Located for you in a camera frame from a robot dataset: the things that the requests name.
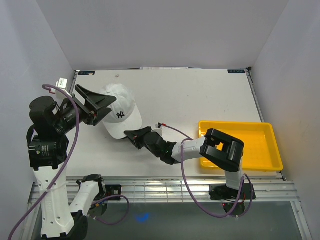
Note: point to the aluminium frame rail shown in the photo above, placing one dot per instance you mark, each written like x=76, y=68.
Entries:
x=174, y=190

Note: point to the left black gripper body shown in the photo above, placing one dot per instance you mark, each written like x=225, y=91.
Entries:
x=85, y=114

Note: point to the yellow plastic tray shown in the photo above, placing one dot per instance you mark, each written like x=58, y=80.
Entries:
x=261, y=152

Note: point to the black corner label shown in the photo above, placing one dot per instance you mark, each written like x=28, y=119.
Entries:
x=86, y=73
x=236, y=71

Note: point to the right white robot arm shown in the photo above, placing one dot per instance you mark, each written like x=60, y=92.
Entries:
x=221, y=149

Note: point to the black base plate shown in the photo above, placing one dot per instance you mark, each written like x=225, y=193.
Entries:
x=113, y=190
x=222, y=192

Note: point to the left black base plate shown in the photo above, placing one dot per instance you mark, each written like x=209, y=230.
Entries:
x=113, y=190

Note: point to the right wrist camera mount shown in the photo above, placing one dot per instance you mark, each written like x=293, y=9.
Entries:
x=159, y=128

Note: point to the white baseball cap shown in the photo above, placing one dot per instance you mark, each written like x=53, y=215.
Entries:
x=125, y=114

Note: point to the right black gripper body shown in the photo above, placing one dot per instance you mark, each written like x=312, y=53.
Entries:
x=138, y=141

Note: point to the left black corner label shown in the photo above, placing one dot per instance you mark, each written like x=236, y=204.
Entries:
x=86, y=73

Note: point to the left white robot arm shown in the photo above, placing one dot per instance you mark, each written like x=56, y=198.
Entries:
x=51, y=141

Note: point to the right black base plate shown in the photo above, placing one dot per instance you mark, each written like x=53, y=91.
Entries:
x=222, y=192

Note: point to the right black corner label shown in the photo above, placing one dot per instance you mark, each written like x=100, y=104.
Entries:
x=236, y=71

